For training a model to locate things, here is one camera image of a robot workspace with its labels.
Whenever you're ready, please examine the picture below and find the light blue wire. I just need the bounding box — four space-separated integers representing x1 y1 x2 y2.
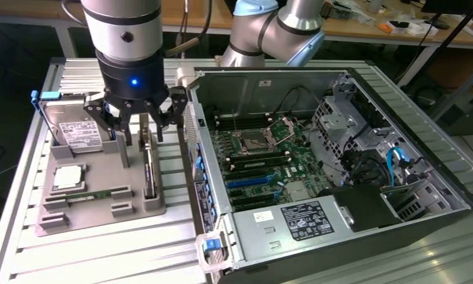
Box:
385 146 406 188

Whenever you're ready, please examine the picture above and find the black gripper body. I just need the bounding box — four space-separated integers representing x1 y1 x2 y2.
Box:
94 50 169 105

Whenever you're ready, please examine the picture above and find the silver hard disk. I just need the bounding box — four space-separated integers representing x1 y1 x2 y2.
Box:
38 99 112 154

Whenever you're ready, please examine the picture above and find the perforated metal disk bay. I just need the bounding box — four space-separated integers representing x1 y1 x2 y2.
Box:
310 95 377 178

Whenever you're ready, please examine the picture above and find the black plastic air shroud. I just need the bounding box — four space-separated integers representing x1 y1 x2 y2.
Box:
317 185 405 233

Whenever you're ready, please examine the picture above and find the black floor box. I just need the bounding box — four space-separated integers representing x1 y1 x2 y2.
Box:
445 96 473 137

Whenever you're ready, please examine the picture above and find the grey parts rack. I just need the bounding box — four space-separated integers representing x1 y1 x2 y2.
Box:
33 130 168 237

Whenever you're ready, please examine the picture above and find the silver CPU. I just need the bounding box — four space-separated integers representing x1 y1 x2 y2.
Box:
53 166 84 190

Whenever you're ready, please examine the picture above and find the black hanging robot cable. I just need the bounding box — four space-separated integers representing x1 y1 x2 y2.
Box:
165 0 214 59

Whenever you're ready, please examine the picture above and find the open black PC case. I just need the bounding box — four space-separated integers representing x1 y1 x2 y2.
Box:
174 66 473 284

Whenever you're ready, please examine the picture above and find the graphics card with metal bracket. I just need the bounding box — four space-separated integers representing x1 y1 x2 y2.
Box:
137 114 161 204

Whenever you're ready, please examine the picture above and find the green motherboard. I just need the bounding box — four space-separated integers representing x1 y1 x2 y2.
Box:
206 114 336 212

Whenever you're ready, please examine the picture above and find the grey power supply unit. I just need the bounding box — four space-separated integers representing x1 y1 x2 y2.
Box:
230 196 358 263

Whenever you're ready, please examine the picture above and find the black monitor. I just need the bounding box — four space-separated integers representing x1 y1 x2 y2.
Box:
420 0 473 30

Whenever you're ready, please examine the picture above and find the CPU socket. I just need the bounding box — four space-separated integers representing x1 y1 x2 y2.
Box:
236 131 273 155

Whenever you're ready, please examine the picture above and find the blue disk carrier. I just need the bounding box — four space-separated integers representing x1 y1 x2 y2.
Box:
29 91 114 141

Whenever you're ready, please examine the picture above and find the green RAM stick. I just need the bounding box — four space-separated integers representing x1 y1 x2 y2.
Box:
65 191 114 204

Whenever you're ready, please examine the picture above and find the long black expansion slot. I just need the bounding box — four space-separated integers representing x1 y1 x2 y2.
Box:
230 192 278 208
222 166 269 181

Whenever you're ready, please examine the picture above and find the metal socket cover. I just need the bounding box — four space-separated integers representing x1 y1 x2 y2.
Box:
264 116 301 146

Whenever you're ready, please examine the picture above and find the wooden desk with white legs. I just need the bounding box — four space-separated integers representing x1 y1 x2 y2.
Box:
322 0 473 86
0 0 237 59

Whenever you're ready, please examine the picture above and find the black wire bundle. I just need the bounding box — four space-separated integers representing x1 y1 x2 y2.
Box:
338 149 385 190

